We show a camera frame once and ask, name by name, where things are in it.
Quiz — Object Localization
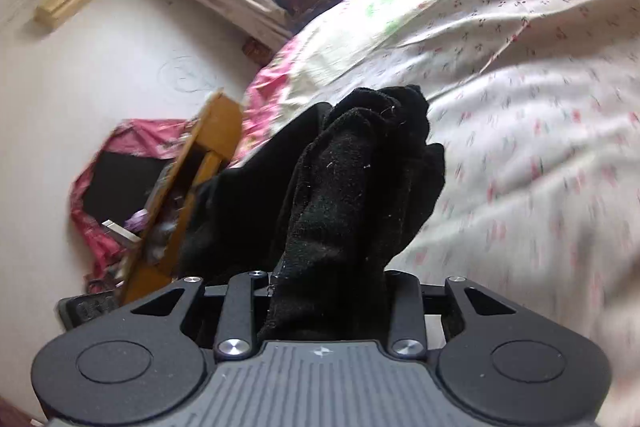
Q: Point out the black pants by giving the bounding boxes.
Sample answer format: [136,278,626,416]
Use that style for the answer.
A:
[179,86,445,340]

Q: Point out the pink cloth over television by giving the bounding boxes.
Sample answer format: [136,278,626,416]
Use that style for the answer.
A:
[70,119,192,280]

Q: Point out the black television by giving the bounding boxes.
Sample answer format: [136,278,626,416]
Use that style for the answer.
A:
[82,152,168,227]

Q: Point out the wooden tv cabinet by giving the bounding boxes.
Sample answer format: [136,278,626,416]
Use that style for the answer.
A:
[118,91,242,303]

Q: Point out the cherry print bed sheet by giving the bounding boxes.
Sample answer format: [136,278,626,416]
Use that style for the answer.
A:
[232,0,640,388]

